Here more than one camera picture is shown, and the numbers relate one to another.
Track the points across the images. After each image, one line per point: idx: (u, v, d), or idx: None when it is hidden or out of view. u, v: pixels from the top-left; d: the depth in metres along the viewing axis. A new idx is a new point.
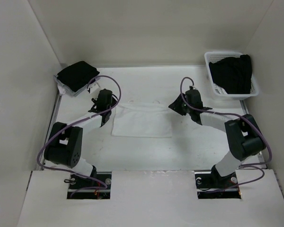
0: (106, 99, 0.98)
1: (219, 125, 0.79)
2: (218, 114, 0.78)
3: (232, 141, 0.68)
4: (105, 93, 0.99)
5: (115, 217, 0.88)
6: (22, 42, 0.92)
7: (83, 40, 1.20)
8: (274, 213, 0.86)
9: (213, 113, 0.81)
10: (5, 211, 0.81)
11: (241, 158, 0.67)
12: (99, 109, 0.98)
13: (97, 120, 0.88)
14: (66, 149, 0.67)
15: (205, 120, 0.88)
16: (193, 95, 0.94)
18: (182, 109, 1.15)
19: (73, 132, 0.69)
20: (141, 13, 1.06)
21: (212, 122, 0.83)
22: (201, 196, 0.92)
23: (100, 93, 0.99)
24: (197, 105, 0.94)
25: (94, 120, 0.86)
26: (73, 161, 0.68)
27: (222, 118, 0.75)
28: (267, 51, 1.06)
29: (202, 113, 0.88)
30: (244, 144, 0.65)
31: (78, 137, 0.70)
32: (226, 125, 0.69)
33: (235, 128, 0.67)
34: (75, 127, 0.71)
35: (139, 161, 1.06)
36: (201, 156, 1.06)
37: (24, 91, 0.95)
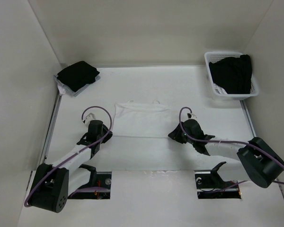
0: (96, 128, 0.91)
1: (228, 154, 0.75)
2: (226, 143, 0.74)
3: (250, 169, 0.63)
4: (95, 123, 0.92)
5: (118, 219, 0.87)
6: (20, 39, 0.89)
7: (83, 39, 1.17)
8: (274, 213, 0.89)
9: (218, 143, 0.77)
10: (6, 213, 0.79)
11: (265, 185, 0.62)
12: (88, 139, 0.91)
13: (86, 155, 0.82)
14: (51, 194, 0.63)
15: (211, 150, 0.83)
16: (192, 126, 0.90)
18: (182, 138, 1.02)
19: (58, 175, 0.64)
20: (142, 11, 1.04)
21: (219, 152, 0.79)
22: (201, 196, 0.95)
23: (90, 124, 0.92)
24: (199, 135, 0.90)
25: (84, 154, 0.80)
26: (59, 206, 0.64)
27: (231, 148, 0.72)
28: (267, 51, 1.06)
29: (207, 144, 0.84)
30: (264, 171, 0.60)
31: (64, 180, 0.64)
32: (238, 155, 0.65)
33: (249, 157, 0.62)
34: (60, 169, 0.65)
35: (139, 161, 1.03)
36: (201, 156, 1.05)
37: (24, 91, 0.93)
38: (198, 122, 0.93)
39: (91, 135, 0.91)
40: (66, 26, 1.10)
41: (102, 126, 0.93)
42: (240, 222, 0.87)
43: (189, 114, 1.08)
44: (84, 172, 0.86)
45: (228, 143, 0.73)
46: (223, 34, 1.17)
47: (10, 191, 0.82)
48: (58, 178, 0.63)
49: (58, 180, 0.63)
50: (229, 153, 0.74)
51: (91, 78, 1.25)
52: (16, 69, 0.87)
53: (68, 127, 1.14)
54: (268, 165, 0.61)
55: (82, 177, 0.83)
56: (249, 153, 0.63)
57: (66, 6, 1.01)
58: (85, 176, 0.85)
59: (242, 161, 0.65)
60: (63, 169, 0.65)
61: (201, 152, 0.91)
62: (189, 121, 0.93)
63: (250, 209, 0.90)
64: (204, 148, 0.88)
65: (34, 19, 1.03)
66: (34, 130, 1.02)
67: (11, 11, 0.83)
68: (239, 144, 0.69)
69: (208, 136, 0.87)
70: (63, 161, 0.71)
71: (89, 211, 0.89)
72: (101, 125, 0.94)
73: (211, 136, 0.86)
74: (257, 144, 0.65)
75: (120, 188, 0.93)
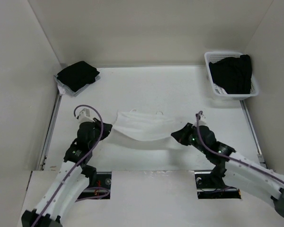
0: (85, 136, 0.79)
1: (258, 182, 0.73)
2: (261, 173, 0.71)
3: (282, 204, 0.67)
4: (84, 130, 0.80)
5: (118, 219, 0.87)
6: (20, 39, 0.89)
7: (83, 39, 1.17)
8: (273, 213, 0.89)
9: (248, 167, 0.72)
10: (6, 213, 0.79)
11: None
12: (79, 147, 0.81)
13: (76, 173, 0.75)
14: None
15: (230, 168, 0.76)
16: (208, 135, 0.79)
18: (188, 141, 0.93)
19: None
20: (142, 11, 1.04)
21: (245, 175, 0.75)
22: (201, 196, 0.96)
23: (79, 130, 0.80)
24: (213, 144, 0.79)
25: (71, 177, 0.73)
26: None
27: (268, 182, 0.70)
28: (266, 51, 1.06)
29: (228, 161, 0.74)
30: None
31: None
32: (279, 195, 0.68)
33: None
34: (44, 220, 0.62)
35: (139, 161, 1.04)
36: (201, 156, 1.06)
37: (24, 91, 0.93)
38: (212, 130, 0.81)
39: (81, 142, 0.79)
40: (66, 26, 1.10)
41: (92, 131, 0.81)
42: (240, 222, 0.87)
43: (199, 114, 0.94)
44: (83, 179, 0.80)
45: (263, 173, 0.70)
46: (223, 34, 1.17)
47: (10, 191, 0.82)
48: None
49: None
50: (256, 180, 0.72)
51: (91, 78, 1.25)
52: (16, 69, 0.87)
53: (68, 128, 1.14)
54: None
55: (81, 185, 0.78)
56: None
57: (66, 6, 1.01)
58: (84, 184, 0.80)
59: (281, 200, 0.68)
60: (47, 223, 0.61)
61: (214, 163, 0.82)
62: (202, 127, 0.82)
63: (250, 209, 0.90)
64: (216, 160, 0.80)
65: (34, 19, 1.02)
66: (34, 130, 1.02)
67: (11, 10, 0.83)
68: (276, 180, 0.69)
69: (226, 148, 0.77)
70: (48, 202, 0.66)
71: (89, 210, 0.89)
72: (92, 129, 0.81)
73: (231, 151, 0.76)
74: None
75: (120, 188, 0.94)
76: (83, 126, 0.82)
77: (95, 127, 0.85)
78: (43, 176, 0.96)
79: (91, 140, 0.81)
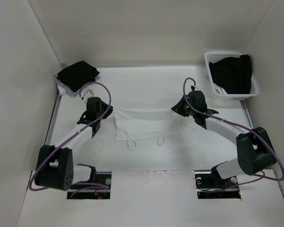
0: (94, 106, 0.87)
1: (226, 134, 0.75)
2: (229, 124, 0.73)
3: (243, 156, 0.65)
4: (93, 100, 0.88)
5: (118, 219, 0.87)
6: (20, 39, 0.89)
7: (83, 39, 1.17)
8: (274, 213, 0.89)
9: (221, 121, 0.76)
10: (6, 213, 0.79)
11: (251, 172, 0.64)
12: (88, 117, 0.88)
13: (87, 134, 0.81)
14: (57, 174, 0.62)
15: (210, 126, 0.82)
16: (197, 97, 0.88)
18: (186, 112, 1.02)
19: (61, 155, 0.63)
20: (142, 11, 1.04)
21: (218, 130, 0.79)
22: (201, 196, 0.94)
23: (88, 101, 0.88)
24: (201, 107, 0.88)
25: (84, 133, 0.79)
26: (66, 184, 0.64)
27: (232, 130, 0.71)
28: (267, 50, 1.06)
29: (208, 117, 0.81)
30: (255, 161, 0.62)
31: (69, 158, 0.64)
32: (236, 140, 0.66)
33: (247, 144, 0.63)
34: (63, 149, 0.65)
35: (139, 160, 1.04)
36: (201, 156, 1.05)
37: (23, 91, 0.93)
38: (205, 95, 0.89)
39: (90, 113, 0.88)
40: (66, 26, 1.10)
41: (100, 103, 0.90)
42: (240, 222, 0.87)
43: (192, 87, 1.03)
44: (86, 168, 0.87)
45: (231, 124, 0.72)
46: (223, 34, 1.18)
47: (10, 191, 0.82)
48: (62, 158, 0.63)
49: (63, 158, 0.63)
50: (226, 133, 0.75)
51: (91, 78, 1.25)
52: (16, 69, 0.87)
53: (68, 127, 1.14)
54: (261, 156, 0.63)
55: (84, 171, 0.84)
56: (247, 138, 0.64)
57: (66, 6, 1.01)
58: (86, 170, 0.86)
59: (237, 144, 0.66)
60: (65, 149, 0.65)
61: (199, 125, 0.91)
62: (194, 91, 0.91)
63: (250, 209, 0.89)
64: (202, 121, 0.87)
65: (34, 19, 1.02)
66: (34, 130, 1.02)
67: (11, 10, 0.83)
68: (242, 128, 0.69)
69: (211, 110, 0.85)
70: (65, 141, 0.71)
71: (89, 210, 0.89)
72: (100, 102, 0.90)
73: (214, 112, 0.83)
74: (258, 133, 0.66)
75: (120, 187, 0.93)
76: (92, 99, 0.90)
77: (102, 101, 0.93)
78: None
79: (98, 111, 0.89)
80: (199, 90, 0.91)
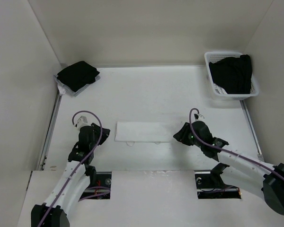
0: (86, 137, 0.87)
1: (244, 170, 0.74)
2: (247, 161, 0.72)
3: (271, 197, 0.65)
4: (85, 132, 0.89)
5: (117, 218, 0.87)
6: (20, 39, 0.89)
7: (82, 39, 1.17)
8: (274, 213, 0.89)
9: (237, 156, 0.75)
10: (6, 213, 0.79)
11: (283, 212, 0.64)
12: (80, 149, 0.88)
13: (81, 172, 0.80)
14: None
15: (223, 160, 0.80)
16: (201, 129, 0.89)
18: (189, 140, 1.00)
19: (53, 217, 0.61)
20: (142, 12, 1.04)
21: (234, 165, 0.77)
22: (201, 196, 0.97)
23: (80, 134, 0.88)
24: (207, 138, 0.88)
25: (77, 174, 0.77)
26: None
27: (253, 169, 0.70)
28: (266, 51, 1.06)
29: (220, 152, 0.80)
30: None
31: (61, 216, 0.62)
32: (263, 183, 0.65)
33: (275, 188, 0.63)
34: (55, 209, 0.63)
35: (139, 161, 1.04)
36: (201, 156, 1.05)
37: (24, 91, 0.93)
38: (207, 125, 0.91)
39: (83, 146, 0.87)
40: (66, 25, 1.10)
41: (92, 134, 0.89)
42: (239, 222, 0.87)
43: (196, 115, 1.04)
44: (84, 179, 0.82)
45: (251, 161, 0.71)
46: (223, 34, 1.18)
47: (10, 191, 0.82)
48: (55, 219, 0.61)
49: (55, 219, 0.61)
50: (242, 170, 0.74)
51: (91, 78, 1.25)
52: (16, 69, 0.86)
53: (68, 127, 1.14)
54: None
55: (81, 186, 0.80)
56: (275, 181, 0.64)
57: (65, 6, 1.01)
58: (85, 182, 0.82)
59: (264, 187, 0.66)
60: (57, 209, 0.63)
61: (209, 157, 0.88)
62: (198, 123, 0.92)
63: (250, 209, 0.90)
64: (213, 152, 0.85)
65: (34, 19, 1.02)
66: (34, 130, 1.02)
67: (11, 11, 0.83)
68: (263, 167, 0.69)
69: (219, 141, 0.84)
70: (57, 196, 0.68)
71: (89, 210, 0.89)
72: (92, 132, 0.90)
73: (223, 143, 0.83)
74: (281, 171, 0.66)
75: (120, 188, 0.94)
76: (83, 130, 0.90)
77: (94, 129, 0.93)
78: (43, 176, 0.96)
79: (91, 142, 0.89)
80: (202, 121, 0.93)
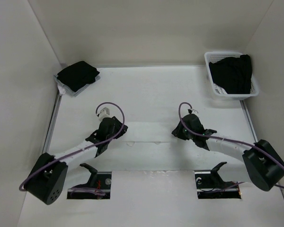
0: (106, 127, 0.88)
1: (231, 152, 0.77)
2: (230, 142, 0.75)
3: (253, 171, 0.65)
4: (107, 122, 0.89)
5: (117, 218, 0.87)
6: (20, 39, 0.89)
7: (82, 39, 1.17)
8: (274, 213, 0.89)
9: (222, 140, 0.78)
10: (6, 213, 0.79)
11: (267, 188, 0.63)
12: (98, 137, 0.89)
13: (90, 153, 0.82)
14: (45, 186, 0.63)
15: (213, 146, 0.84)
16: (192, 120, 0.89)
18: (182, 133, 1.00)
19: (56, 170, 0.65)
20: (142, 12, 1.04)
21: (222, 149, 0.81)
22: (201, 196, 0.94)
23: (102, 121, 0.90)
24: (198, 129, 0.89)
25: (89, 152, 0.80)
26: (51, 198, 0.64)
27: (235, 148, 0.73)
28: (267, 50, 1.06)
29: (208, 139, 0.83)
30: (267, 175, 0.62)
31: (62, 173, 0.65)
32: (244, 157, 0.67)
33: (253, 159, 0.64)
34: (60, 163, 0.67)
35: (139, 161, 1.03)
36: (201, 156, 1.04)
37: (24, 91, 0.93)
38: (198, 117, 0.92)
39: (101, 134, 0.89)
40: (66, 25, 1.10)
41: (112, 126, 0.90)
42: (240, 222, 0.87)
43: (190, 110, 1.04)
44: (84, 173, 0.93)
45: (233, 142, 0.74)
46: (223, 34, 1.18)
47: (10, 191, 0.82)
48: (56, 171, 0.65)
49: (57, 171, 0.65)
50: (231, 152, 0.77)
51: (91, 78, 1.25)
52: (16, 69, 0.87)
53: (68, 128, 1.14)
54: (271, 169, 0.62)
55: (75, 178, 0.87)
56: (253, 155, 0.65)
57: (65, 6, 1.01)
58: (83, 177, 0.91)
59: (245, 162, 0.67)
60: (62, 163, 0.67)
61: (200, 146, 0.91)
62: (189, 115, 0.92)
63: (250, 209, 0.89)
64: (204, 142, 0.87)
65: (34, 19, 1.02)
66: (34, 130, 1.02)
67: (11, 11, 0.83)
68: (245, 145, 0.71)
69: (209, 131, 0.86)
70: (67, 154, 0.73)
71: (88, 210, 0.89)
72: (113, 124, 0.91)
73: (212, 131, 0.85)
74: (262, 146, 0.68)
75: (120, 188, 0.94)
76: (106, 120, 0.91)
77: (116, 123, 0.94)
78: None
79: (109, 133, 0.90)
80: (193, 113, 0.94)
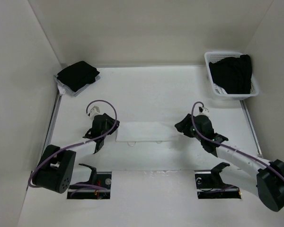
0: (100, 124, 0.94)
1: (241, 165, 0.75)
2: (244, 156, 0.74)
3: (264, 191, 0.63)
4: (99, 119, 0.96)
5: (117, 218, 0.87)
6: (20, 39, 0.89)
7: (83, 39, 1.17)
8: (273, 213, 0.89)
9: (234, 151, 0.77)
10: (6, 213, 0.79)
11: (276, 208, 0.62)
12: (93, 135, 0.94)
13: (90, 147, 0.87)
14: (56, 174, 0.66)
15: (222, 155, 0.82)
16: (204, 123, 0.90)
18: (190, 133, 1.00)
19: (65, 157, 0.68)
20: (142, 12, 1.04)
21: (231, 160, 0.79)
22: (201, 196, 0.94)
23: (94, 119, 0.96)
24: (208, 133, 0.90)
25: (89, 145, 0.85)
26: (63, 187, 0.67)
27: (249, 164, 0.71)
28: (267, 50, 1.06)
29: (218, 146, 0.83)
30: (279, 196, 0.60)
31: (71, 160, 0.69)
32: (258, 177, 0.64)
33: (269, 182, 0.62)
34: (67, 151, 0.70)
35: (139, 161, 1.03)
36: (201, 156, 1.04)
37: (24, 91, 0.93)
38: (210, 121, 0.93)
39: (95, 131, 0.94)
40: (66, 25, 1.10)
41: (105, 121, 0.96)
42: (239, 222, 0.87)
43: (200, 109, 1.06)
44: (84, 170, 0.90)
45: (247, 156, 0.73)
46: (223, 34, 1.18)
47: (10, 191, 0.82)
48: (65, 159, 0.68)
49: (66, 159, 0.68)
50: (240, 165, 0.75)
51: (91, 78, 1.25)
52: (16, 69, 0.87)
53: (68, 128, 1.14)
54: (283, 190, 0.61)
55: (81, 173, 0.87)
56: (268, 175, 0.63)
57: (65, 6, 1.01)
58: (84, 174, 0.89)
59: (258, 180, 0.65)
60: (69, 152, 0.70)
61: (208, 151, 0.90)
62: (201, 117, 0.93)
63: (249, 209, 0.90)
64: (212, 147, 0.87)
65: (34, 19, 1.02)
66: (34, 130, 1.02)
67: (11, 10, 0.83)
68: (259, 163, 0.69)
69: (219, 136, 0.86)
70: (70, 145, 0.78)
71: (88, 210, 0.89)
72: (105, 120, 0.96)
73: (223, 138, 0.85)
74: (278, 167, 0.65)
75: (120, 188, 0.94)
76: (98, 117, 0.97)
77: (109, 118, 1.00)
78: None
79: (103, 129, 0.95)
80: (206, 116, 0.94)
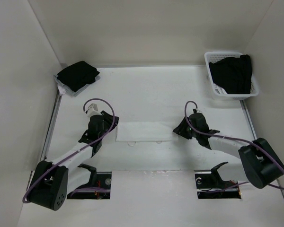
0: (96, 126, 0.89)
1: (229, 150, 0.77)
2: (230, 140, 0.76)
3: (249, 168, 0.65)
4: (96, 120, 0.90)
5: (117, 218, 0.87)
6: (20, 39, 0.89)
7: (82, 39, 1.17)
8: (273, 213, 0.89)
9: (222, 138, 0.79)
10: (6, 213, 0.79)
11: (261, 186, 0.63)
12: (90, 136, 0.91)
13: (86, 153, 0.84)
14: (49, 192, 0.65)
15: (214, 145, 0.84)
16: (198, 119, 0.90)
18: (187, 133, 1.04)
19: (57, 174, 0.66)
20: (142, 12, 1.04)
21: (222, 147, 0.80)
22: (201, 196, 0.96)
23: (91, 121, 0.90)
24: (203, 128, 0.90)
25: (85, 152, 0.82)
26: (58, 204, 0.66)
27: (234, 144, 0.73)
28: (266, 51, 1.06)
29: (210, 137, 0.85)
30: (262, 172, 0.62)
31: (64, 177, 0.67)
32: (240, 153, 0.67)
33: (249, 156, 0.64)
34: (60, 167, 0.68)
35: (139, 161, 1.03)
36: (201, 156, 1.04)
37: (24, 91, 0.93)
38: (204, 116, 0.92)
39: (93, 133, 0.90)
40: (66, 25, 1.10)
41: (102, 122, 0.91)
42: (239, 222, 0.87)
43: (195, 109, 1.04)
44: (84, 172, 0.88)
45: (233, 140, 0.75)
46: (223, 34, 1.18)
47: (10, 191, 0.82)
48: (57, 176, 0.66)
49: (57, 176, 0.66)
50: (230, 151, 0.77)
51: (91, 78, 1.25)
52: (16, 69, 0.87)
53: (68, 128, 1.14)
54: (267, 167, 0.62)
55: (82, 176, 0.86)
56: (250, 151, 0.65)
57: (65, 6, 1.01)
58: (85, 175, 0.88)
59: (242, 158, 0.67)
60: (62, 167, 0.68)
61: (203, 145, 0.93)
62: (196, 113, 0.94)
63: (250, 209, 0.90)
64: (207, 141, 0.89)
65: (34, 18, 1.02)
66: (34, 130, 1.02)
67: (11, 11, 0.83)
68: (244, 142, 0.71)
69: (213, 130, 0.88)
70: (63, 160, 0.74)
71: (88, 210, 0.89)
72: (102, 121, 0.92)
73: (216, 131, 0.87)
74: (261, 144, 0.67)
75: (120, 188, 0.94)
76: (94, 118, 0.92)
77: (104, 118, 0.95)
78: None
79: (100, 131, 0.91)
80: (200, 112, 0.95)
